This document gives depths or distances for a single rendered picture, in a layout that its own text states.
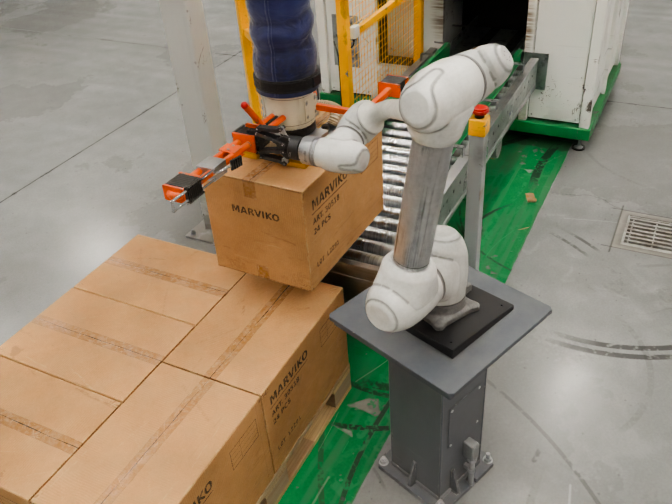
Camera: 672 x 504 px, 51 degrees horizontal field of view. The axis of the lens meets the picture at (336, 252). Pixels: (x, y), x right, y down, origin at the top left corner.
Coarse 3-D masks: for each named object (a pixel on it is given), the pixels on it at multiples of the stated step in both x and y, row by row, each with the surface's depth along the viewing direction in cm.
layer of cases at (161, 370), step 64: (128, 256) 293; (192, 256) 290; (64, 320) 261; (128, 320) 259; (192, 320) 257; (256, 320) 254; (320, 320) 254; (0, 384) 236; (64, 384) 234; (128, 384) 232; (192, 384) 230; (256, 384) 228; (320, 384) 267; (0, 448) 214; (64, 448) 212; (128, 448) 210; (192, 448) 209; (256, 448) 230
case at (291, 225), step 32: (256, 160) 242; (224, 192) 239; (256, 192) 232; (288, 192) 225; (320, 192) 233; (352, 192) 256; (224, 224) 247; (256, 224) 240; (288, 224) 232; (320, 224) 239; (352, 224) 263; (224, 256) 257; (256, 256) 248; (288, 256) 241; (320, 256) 245
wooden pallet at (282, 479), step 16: (336, 384) 282; (336, 400) 285; (320, 416) 284; (304, 432) 262; (320, 432) 277; (304, 448) 271; (288, 464) 266; (272, 480) 246; (288, 480) 259; (272, 496) 249
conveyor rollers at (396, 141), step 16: (512, 80) 419; (496, 96) 401; (384, 128) 374; (400, 128) 377; (384, 144) 366; (400, 144) 361; (464, 144) 355; (384, 160) 349; (400, 160) 345; (384, 176) 333; (400, 176) 331; (384, 192) 326; (400, 192) 322; (384, 208) 309; (400, 208) 316; (384, 224) 301; (368, 240) 290; (384, 240) 294; (352, 256) 283; (368, 256) 281; (384, 256) 287
